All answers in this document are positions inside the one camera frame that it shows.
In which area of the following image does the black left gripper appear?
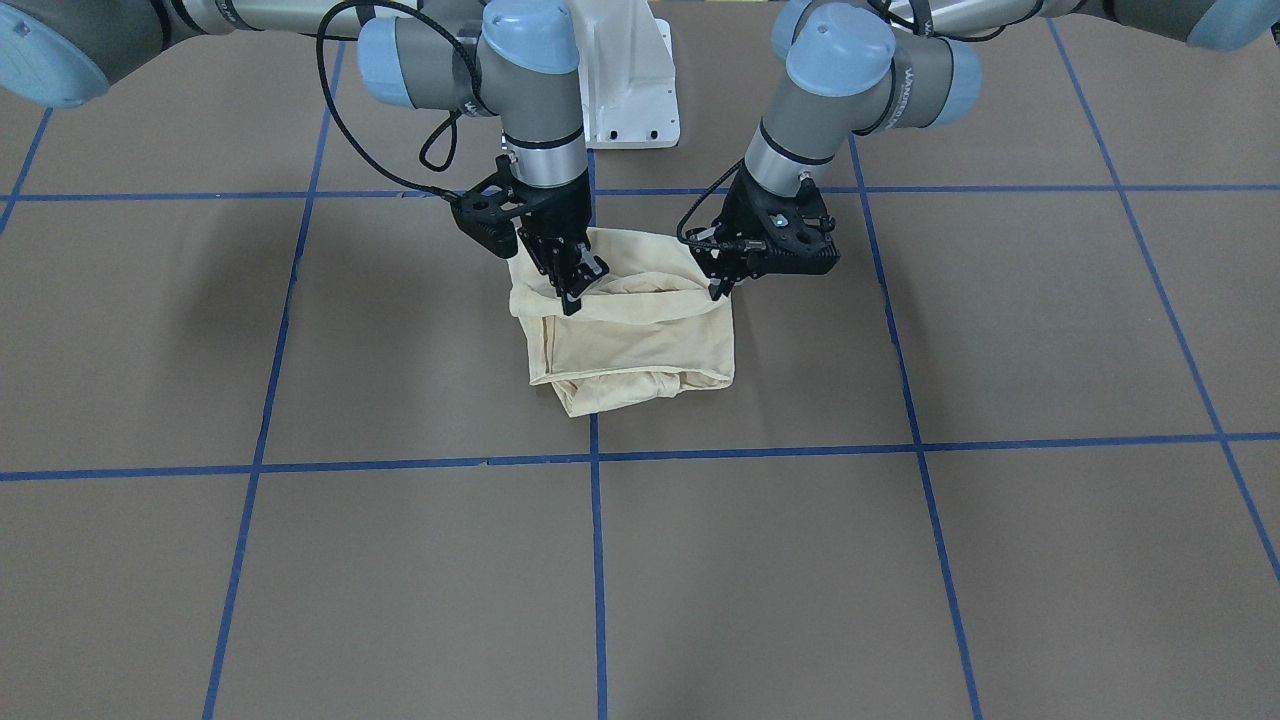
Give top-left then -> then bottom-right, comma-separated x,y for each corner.
686,161 -> 841,301

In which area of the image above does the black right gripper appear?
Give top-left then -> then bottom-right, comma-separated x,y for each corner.
506,160 -> 609,316

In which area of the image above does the cream long sleeve shirt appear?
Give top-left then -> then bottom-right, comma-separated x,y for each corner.
507,227 -> 736,416

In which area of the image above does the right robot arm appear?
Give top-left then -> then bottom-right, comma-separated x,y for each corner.
1,1 -> 608,315

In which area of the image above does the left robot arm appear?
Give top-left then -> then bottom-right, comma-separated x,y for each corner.
676,1 -> 1279,300

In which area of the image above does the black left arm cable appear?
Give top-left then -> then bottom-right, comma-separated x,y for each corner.
676,160 -> 749,247

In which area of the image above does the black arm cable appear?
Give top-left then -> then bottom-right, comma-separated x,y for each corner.
676,160 -> 749,247
316,0 -> 521,201

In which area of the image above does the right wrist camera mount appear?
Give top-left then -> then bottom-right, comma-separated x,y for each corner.
449,174 -> 524,260

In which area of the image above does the white camera pedestal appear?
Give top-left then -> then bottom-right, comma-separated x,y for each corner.
567,1 -> 681,151

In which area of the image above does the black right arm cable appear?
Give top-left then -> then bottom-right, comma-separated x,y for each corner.
316,0 -> 521,201

